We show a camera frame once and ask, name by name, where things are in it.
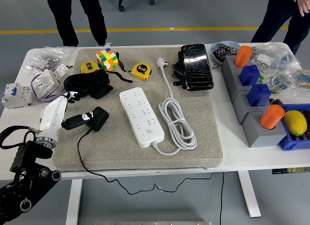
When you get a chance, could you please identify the white power strip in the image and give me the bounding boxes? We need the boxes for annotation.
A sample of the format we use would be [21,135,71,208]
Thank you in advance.
[119,87,166,148]

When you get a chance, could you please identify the thin black plug cord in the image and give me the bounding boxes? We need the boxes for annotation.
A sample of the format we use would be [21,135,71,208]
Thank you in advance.
[77,129,215,194]

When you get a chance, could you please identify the grey-brown mat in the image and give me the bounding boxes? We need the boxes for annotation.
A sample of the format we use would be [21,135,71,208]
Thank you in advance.
[52,47,224,172]

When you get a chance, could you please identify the clear bag of metal parts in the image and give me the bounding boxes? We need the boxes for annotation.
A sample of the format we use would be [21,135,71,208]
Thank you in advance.
[28,46,78,70]

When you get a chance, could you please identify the blue plastic bin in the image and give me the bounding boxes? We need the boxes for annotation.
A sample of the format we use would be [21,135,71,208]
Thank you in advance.
[277,103,310,152]

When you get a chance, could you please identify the light blue bowl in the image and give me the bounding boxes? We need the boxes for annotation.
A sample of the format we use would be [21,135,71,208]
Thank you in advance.
[210,40,241,67]

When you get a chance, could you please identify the plain white socket panel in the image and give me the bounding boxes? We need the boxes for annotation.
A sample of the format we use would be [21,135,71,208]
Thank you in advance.
[52,64,74,80]

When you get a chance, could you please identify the black hanging cable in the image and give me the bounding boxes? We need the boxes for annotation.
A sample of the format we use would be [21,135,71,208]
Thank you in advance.
[219,172,225,225]

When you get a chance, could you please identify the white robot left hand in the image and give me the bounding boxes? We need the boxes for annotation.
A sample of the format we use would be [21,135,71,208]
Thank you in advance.
[38,90,95,140]

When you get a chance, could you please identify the large yellow tape measure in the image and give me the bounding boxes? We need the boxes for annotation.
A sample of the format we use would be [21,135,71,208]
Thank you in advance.
[131,62,152,82]

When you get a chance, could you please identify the clear bag blue components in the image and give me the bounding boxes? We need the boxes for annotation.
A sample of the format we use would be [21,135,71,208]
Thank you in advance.
[263,71,298,94]

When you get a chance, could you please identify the grey holder block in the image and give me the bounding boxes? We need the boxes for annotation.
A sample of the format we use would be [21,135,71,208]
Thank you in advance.
[242,110,291,148]
[229,74,257,104]
[236,89,272,126]
[221,55,245,90]

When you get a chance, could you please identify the clear bag white label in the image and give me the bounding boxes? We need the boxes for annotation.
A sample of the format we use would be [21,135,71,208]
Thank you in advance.
[249,42,302,72]

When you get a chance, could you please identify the glossy black flat device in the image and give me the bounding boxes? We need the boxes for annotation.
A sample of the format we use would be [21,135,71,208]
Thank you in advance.
[180,43,215,92]

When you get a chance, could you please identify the person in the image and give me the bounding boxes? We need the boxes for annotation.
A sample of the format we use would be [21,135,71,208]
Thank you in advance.
[45,0,112,48]
[250,0,310,56]

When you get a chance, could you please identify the large colourful puzzle cube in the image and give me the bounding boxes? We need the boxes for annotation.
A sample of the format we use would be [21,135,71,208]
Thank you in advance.
[95,48,119,72]

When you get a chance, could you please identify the black fabric pouch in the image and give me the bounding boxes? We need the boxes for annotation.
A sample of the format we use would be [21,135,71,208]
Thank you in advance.
[63,71,114,101]

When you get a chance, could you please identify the black table control panel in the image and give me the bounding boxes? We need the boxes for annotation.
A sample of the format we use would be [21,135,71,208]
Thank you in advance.
[271,166,310,175]

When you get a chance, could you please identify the white socket panel purple rim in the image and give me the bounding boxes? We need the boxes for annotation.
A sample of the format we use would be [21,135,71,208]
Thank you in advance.
[30,68,69,102]

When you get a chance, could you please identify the blue plastic block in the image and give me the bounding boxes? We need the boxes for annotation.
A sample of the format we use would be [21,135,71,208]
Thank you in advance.
[239,64,262,87]
[247,83,271,107]

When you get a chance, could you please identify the white circuit breaker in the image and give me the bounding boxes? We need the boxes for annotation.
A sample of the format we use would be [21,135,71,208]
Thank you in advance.
[1,81,33,110]

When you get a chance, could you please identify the black wrist strap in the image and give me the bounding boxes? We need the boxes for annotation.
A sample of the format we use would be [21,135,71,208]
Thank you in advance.
[106,70,135,84]
[115,51,133,73]

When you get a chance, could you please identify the black plastic bracket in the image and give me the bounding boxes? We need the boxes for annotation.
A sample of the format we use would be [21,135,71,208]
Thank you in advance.
[170,50,187,87]

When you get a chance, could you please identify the orange cylinder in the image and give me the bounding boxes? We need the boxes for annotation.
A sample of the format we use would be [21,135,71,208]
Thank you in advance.
[260,104,286,130]
[233,45,253,68]

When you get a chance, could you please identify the clear bag brown components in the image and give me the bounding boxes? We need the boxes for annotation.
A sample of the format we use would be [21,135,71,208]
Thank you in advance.
[289,68,310,90]

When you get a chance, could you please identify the yellow lemon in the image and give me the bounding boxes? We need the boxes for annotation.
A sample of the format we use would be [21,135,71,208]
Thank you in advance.
[283,110,308,136]

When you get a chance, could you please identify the white power strip cable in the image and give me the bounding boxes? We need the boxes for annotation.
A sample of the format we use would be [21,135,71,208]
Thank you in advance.
[151,56,197,157]

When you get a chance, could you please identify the person's hand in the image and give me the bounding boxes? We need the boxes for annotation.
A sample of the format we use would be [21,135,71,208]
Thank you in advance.
[297,0,310,17]

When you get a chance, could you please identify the small yellow tape measure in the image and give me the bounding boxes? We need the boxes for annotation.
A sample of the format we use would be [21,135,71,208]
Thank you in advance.
[79,61,99,73]

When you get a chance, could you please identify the white table leg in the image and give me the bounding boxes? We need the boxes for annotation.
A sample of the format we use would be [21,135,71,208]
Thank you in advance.
[237,171,262,218]
[65,178,83,225]

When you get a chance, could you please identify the black plug adapter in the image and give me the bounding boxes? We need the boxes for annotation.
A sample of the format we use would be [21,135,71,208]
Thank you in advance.
[86,106,110,132]

